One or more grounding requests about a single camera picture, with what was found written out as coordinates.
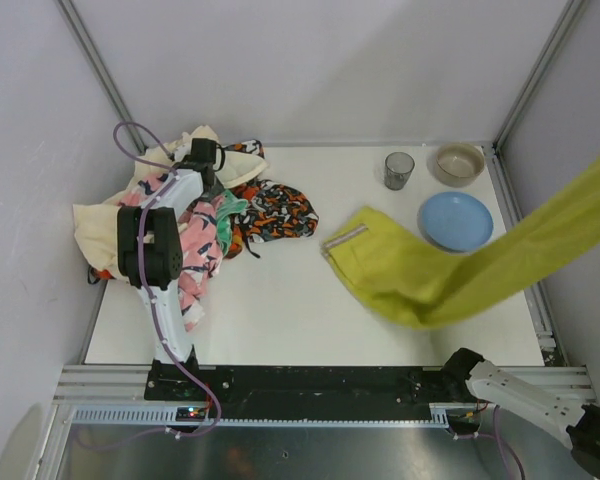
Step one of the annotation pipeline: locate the mint green cloth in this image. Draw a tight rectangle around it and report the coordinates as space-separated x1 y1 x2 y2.
213 190 248 256

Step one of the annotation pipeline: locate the grey cable duct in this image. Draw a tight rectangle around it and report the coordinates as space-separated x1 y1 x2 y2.
70 403 470 428

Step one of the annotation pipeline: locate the pink patterned cloth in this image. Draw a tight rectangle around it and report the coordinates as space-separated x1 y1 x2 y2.
117 172 226 332

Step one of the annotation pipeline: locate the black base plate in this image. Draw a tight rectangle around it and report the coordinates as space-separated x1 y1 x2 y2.
144 364 476 421

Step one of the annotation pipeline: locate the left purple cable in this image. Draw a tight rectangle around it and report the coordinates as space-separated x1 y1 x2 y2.
74 121 224 449

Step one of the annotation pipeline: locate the yellow green cloth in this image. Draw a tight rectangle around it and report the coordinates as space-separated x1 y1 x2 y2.
322 156 600 329

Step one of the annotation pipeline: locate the dark glass cup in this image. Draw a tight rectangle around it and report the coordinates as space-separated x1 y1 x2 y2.
384 152 415 191

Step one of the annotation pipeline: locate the light blue plate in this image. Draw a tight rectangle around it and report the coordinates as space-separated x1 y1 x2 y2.
418 192 494 253

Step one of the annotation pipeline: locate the beige ceramic bowl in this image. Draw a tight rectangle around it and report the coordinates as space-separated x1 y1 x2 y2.
433 143 486 188

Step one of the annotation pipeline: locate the cream yellow cloth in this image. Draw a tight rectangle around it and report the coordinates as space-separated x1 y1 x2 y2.
73 125 268 279

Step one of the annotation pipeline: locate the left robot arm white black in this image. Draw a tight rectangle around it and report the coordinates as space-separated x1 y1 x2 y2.
116 138 225 365

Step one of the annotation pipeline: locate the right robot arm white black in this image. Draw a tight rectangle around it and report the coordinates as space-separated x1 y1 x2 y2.
442 348 600 479

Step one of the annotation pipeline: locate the orange black patterned cloth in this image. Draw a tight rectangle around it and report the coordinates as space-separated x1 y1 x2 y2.
224 168 319 259

